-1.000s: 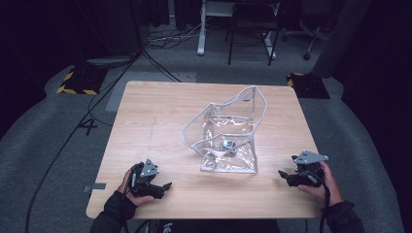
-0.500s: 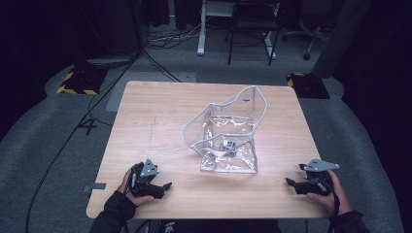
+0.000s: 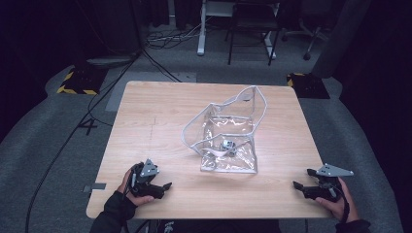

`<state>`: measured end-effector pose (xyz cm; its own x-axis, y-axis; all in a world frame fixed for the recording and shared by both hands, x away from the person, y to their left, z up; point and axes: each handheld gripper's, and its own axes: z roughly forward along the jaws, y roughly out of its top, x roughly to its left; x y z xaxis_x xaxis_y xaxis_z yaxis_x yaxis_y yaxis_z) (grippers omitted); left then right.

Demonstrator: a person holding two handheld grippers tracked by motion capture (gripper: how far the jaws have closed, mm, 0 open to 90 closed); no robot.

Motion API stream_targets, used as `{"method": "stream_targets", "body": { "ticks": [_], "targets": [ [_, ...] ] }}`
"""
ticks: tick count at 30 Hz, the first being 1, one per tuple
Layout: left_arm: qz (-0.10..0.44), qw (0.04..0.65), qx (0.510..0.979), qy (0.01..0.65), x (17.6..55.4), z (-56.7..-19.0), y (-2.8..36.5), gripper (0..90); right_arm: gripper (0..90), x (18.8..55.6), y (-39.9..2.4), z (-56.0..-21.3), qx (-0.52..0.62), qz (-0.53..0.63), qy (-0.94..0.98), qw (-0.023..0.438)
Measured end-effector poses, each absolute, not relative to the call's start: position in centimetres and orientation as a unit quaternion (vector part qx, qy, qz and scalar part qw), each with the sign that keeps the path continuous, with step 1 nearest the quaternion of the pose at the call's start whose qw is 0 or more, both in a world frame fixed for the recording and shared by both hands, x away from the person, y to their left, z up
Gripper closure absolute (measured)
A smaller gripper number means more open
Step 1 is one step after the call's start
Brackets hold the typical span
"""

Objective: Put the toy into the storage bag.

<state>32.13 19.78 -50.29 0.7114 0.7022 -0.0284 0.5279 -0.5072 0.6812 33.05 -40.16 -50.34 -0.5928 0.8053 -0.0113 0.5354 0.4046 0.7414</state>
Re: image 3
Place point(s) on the small white toy car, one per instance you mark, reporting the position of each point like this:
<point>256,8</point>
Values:
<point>228,147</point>

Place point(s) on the office chair wheeled base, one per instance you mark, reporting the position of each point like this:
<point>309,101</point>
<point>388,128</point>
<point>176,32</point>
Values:
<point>311,39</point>

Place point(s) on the black yellow striped base plate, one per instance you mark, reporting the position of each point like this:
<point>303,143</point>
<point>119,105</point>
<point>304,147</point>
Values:
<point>309,85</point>
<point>82,82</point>

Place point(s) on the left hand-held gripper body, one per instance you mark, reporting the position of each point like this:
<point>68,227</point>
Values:
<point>144,189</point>

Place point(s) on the person's right hand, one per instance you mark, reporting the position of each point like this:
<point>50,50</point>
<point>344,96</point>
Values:
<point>343,210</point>

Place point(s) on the grey tape strip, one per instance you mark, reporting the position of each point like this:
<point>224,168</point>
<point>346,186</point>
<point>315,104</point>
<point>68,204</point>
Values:
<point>97,186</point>

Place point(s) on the grey flat stand base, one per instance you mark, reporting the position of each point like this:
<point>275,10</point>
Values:
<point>110,61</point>

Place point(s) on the person's left hand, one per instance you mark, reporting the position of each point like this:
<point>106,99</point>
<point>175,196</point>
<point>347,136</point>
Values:
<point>124,186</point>

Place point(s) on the white desk leg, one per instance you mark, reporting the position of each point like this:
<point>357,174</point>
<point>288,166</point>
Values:
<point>270,48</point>
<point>202,35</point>

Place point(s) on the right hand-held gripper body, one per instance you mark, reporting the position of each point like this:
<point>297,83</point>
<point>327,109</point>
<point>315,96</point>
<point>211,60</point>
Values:
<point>325,191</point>

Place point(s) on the transparent plastic bag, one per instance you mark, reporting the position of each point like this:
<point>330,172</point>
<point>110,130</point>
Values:
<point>226,126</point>

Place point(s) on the black metal chair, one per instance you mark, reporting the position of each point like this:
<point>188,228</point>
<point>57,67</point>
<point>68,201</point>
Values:
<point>254,24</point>

